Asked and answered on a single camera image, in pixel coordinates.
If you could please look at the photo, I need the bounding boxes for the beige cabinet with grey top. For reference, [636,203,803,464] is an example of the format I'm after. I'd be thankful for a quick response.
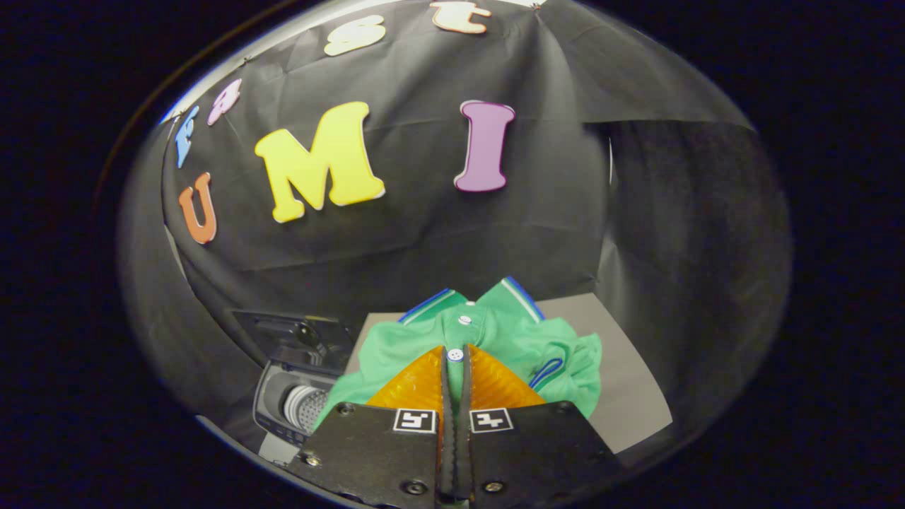
[344,293,674,454]

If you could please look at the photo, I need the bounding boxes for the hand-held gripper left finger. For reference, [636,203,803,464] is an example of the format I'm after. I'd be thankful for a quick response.
[286,345,454,507]

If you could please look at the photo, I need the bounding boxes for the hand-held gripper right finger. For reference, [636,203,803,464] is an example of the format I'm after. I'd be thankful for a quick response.
[454,344,624,508]

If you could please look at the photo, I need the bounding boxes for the green polo shirt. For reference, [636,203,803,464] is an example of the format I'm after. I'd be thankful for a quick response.
[311,276,604,432]

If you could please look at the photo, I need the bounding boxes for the black backdrop cloth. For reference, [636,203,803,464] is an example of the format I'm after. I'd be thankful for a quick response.
[119,0,793,453]

